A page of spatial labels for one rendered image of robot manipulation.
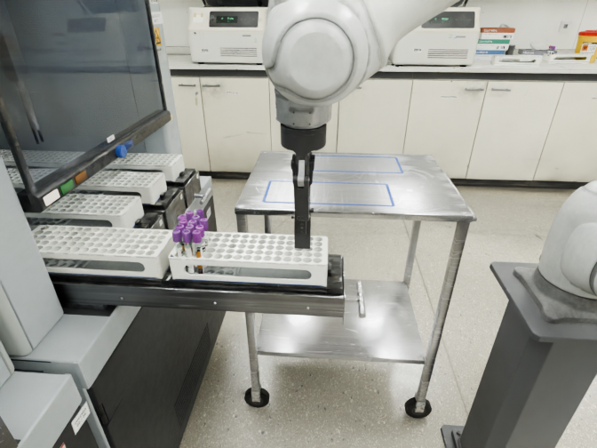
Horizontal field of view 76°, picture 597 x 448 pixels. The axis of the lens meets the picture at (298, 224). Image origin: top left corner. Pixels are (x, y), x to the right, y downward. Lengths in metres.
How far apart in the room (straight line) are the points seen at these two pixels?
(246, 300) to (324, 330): 0.69
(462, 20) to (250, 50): 1.44
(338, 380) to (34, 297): 1.14
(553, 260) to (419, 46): 2.23
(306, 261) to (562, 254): 0.52
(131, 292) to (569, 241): 0.86
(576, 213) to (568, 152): 2.65
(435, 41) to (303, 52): 2.64
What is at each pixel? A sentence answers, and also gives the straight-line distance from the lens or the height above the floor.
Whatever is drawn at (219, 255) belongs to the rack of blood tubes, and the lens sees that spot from 0.74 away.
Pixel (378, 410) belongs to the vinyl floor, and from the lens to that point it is 1.57.
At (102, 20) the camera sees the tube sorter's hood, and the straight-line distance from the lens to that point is 1.02.
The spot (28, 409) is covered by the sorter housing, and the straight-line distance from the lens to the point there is 0.77.
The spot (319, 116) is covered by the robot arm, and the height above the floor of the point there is 1.13.
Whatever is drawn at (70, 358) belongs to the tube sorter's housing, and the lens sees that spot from 0.81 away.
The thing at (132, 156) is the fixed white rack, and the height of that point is 0.86.
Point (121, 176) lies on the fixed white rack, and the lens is 1.18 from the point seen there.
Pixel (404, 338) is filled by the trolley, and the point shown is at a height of 0.28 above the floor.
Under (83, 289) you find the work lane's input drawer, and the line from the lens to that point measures 0.86.
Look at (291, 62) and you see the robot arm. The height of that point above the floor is 1.23.
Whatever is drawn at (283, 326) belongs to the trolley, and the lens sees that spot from 1.41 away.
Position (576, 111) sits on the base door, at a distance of 3.46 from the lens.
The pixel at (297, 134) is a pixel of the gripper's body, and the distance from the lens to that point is 0.61.
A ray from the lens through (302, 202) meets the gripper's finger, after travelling 0.64.
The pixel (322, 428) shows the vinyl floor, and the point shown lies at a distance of 1.51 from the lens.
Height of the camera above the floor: 1.27
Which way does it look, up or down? 30 degrees down
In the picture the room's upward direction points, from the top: straight up
